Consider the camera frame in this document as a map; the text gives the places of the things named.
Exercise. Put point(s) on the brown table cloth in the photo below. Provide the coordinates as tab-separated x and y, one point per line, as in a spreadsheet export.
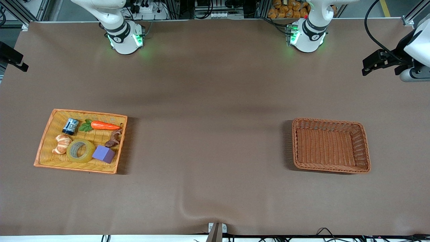
215	101

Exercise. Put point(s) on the brown wicker basket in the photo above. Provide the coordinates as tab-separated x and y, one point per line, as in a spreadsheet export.
326	148

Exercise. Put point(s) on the purple foam block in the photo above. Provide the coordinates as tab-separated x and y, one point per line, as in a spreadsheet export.
103	154

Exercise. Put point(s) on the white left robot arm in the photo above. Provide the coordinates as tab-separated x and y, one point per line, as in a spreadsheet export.
307	38

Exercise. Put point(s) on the aluminium frame profile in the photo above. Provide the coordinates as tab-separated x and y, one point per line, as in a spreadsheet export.
25	26
411	18

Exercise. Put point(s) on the white power strip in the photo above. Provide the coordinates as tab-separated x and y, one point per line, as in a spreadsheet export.
149	14

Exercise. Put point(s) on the brown toy figurine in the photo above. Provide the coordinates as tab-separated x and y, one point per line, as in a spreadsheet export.
114	137

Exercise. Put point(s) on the yellow packing tape roll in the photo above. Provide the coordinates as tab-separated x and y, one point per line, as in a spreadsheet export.
71	153

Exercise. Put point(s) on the toy croissant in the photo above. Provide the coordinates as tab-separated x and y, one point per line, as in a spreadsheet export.
62	143

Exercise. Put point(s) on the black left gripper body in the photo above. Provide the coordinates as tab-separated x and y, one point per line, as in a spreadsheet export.
401	52

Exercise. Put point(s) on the orange toy carrot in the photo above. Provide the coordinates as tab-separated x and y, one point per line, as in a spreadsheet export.
104	125

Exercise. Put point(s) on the blue silver can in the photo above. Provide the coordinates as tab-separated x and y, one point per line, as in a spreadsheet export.
70	126

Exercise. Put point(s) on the orange woven tray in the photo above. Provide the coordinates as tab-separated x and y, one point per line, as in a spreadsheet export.
97	137

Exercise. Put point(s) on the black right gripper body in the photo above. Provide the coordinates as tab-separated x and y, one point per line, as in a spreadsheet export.
10	56

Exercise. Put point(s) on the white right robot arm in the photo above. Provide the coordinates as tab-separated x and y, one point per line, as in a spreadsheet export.
124	40

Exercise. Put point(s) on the metal table edge bracket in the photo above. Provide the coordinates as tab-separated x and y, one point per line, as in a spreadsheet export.
216	233

